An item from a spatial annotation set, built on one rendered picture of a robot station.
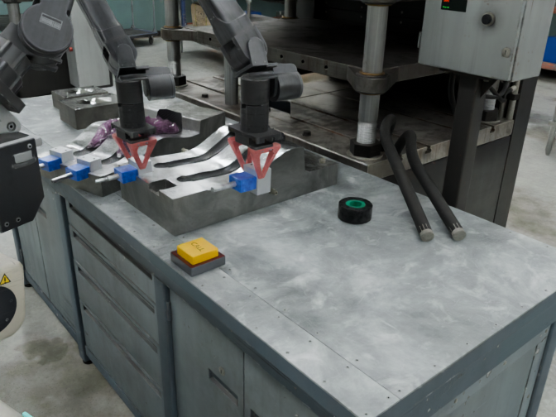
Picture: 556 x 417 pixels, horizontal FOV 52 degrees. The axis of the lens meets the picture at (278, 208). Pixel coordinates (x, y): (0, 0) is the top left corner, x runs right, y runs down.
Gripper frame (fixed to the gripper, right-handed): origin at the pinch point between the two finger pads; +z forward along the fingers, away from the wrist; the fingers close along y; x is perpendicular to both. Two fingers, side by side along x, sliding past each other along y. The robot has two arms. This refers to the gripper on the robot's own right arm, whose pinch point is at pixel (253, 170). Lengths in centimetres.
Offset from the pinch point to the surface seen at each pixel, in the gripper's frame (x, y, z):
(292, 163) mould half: -19.8, 9.9, 5.4
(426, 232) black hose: -28.0, -25.4, 12.4
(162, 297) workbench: 15.5, 13.8, 32.6
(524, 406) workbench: -41, -50, 50
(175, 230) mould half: 13.4, 9.9, 14.0
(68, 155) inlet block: 19, 54, 9
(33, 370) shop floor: 30, 86, 96
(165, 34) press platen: -58, 139, -7
